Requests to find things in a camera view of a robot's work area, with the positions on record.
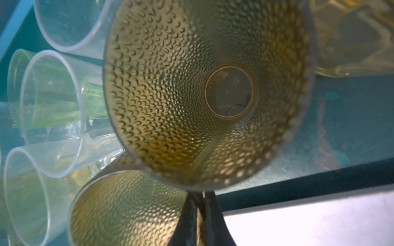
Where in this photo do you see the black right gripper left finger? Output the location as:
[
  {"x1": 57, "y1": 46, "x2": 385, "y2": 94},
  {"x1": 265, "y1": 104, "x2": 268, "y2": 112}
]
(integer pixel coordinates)
[{"x1": 168, "y1": 192, "x2": 203, "y2": 246}]

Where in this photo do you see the clear faceted glass one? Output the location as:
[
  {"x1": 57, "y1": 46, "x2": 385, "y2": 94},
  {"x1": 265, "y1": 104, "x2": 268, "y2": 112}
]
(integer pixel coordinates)
[{"x1": 33, "y1": 0, "x2": 121, "y2": 59}]

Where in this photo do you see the tall yellow transparent glass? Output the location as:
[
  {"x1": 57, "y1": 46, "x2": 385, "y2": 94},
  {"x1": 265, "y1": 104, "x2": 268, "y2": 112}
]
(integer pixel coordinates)
[{"x1": 310, "y1": 1, "x2": 394, "y2": 77}]

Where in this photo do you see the clear faceted glass three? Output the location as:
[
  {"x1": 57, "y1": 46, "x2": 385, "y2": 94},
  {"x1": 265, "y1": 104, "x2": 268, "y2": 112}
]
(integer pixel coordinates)
[{"x1": 2, "y1": 147, "x2": 102, "y2": 246}]

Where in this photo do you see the clear faceted glass two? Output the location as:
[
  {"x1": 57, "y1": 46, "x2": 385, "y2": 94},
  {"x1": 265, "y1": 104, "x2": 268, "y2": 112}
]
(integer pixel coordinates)
[{"x1": 19, "y1": 50, "x2": 122, "y2": 178}]

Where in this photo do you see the white plastic tray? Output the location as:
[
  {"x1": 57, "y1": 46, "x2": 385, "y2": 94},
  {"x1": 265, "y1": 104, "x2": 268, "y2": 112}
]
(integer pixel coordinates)
[{"x1": 224, "y1": 184, "x2": 394, "y2": 246}]

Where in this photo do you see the dimpled amber glass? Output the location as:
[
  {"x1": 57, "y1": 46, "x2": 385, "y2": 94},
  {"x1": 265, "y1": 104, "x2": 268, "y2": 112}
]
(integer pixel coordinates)
[
  {"x1": 103, "y1": 1, "x2": 317, "y2": 191},
  {"x1": 68, "y1": 153, "x2": 187, "y2": 246}
]

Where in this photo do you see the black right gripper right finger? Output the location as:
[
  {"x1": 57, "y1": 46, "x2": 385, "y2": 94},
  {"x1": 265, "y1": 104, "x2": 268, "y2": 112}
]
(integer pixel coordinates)
[{"x1": 204, "y1": 191, "x2": 236, "y2": 246}]

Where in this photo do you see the small green transparent glass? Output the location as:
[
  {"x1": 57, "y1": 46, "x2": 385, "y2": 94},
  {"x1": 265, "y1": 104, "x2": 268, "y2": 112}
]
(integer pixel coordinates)
[{"x1": 7, "y1": 49, "x2": 107, "y2": 129}]

